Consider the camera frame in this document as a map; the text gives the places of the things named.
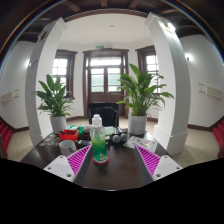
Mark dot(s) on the dark wooden double door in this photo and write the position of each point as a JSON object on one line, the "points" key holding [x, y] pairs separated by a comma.
{"points": [[105, 78]]}

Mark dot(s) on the printed paper leaflet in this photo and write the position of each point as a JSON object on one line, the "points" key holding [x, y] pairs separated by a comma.
{"points": [[141, 142]]}

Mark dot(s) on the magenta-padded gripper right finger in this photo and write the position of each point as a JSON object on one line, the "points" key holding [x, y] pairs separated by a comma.
{"points": [[155, 162]]}

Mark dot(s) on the dark framed window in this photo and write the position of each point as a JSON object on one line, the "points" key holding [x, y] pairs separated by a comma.
{"points": [[150, 65], [62, 70]]}

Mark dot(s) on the black chair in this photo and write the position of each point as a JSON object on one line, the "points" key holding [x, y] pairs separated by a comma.
{"points": [[105, 115]]}

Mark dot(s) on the green exit sign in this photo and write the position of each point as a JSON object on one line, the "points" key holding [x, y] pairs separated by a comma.
{"points": [[99, 47]]}

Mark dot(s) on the white mug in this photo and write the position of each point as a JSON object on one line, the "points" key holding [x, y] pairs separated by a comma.
{"points": [[66, 147]]}

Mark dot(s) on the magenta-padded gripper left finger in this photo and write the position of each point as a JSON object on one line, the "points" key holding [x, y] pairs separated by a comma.
{"points": [[68, 162]]}

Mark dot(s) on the flat round red coaster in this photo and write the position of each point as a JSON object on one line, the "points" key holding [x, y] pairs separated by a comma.
{"points": [[100, 162]]}

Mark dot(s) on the clear bottle with green drink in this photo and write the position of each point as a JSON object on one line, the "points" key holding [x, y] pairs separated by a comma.
{"points": [[99, 141]]}

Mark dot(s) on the green box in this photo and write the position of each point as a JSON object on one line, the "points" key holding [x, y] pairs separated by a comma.
{"points": [[74, 127]]}

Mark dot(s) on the red box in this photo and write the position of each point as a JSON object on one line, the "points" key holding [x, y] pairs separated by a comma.
{"points": [[69, 134]]}

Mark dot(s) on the white wall radiator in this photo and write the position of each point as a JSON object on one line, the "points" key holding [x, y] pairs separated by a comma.
{"points": [[210, 90], [8, 96]]}

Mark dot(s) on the potted plant in white pot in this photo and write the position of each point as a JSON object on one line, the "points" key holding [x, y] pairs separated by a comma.
{"points": [[55, 100], [141, 96]]}

